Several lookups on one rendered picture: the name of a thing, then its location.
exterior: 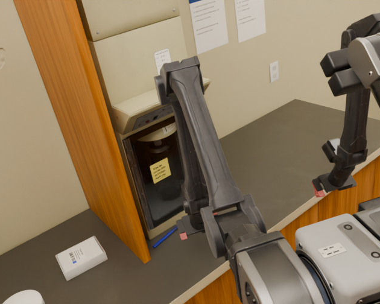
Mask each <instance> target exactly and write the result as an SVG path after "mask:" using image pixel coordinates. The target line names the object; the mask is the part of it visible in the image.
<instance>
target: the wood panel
mask: <svg viewBox="0 0 380 304"><path fill-rule="evenodd" d="M13 2H14V5H15V7H16V10H17V13H18V15H19V18H20V20H21V23H22V26H23V29H24V31H25V34H26V37H27V40H28V43H29V45H30V48H31V51H32V53H33V56H34V59H35V61H36V64H37V67H38V69H39V72H40V75H41V78H42V80H43V83H44V86H45V89H46V91H47V94H48V97H49V100H50V102H51V105H52V108H53V110H54V113H55V116H56V118H57V121H58V124H59V126H60V129H61V132H62V135H63V137H64V140H65V143H66V146H67V148H68V151H69V154H70V156H71V159H72V162H73V164H74V167H75V170H76V172H77V176H78V178H79V181H80V183H81V187H82V189H83V192H84V194H85V197H86V200H87V203H88V205H89V208H90V209H91V210H92V211H93V212H94V213H95V214H96V215H97V216H98V217H99V218H100V219H101V220H102V221H103V222H104V223H105V224H106V225H107V226H108V227H109V228H110V230H111V231H112V232H113V233H114V234H115V235H116V236H117V237H118V238H119V239H120V240H121V241H122V242H123V243H124V244H125V245H126V246H127V247H128V248H129V249H130V250H131V251H132V252H133V253H134V254H135V255H136V256H137V257H138V258H139V259H140V260H141V261H142V262H143V263H147V262H148V261H150V260H151V257H150V253H149V251H148V247H147V243H146V240H145V237H144V233H143V230H142V226H141V222H140V220H139V216H138V212H137V210H136V206H135V202H134V199H133V196H132V193H131V189H130V185H129V182H128V178H127V175H126V172H125V168H124V164H123V162H122V158H121V154H120V152H119V148H118V144H117V141H116V138H115V134H114V131H113V127H112V123H111V121H110V117H109V113H108V111H107V107H106V103H105V100H104V97H103V93H102V90H101V86H100V82H99V80H98V76H97V72H96V69H95V66H94V63H93V59H92V56H91V53H90V49H89V45H88V42H87V39H86V35H85V32H84V28H83V24H82V22H81V18H80V14H79V12H78V8H77V4H76V1H75V0H13Z"/></svg>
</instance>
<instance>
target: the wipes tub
mask: <svg viewBox="0 0 380 304"><path fill-rule="evenodd" d="M3 304H45V302H44V300H43V299H42V296H41V295H40V293H39V292H37V291H34V290H25V291H21V292H19V293H16V294H14V295H12V296H11V297H9V298H8V299H7V300H6V301H5V302H4V303H3Z"/></svg>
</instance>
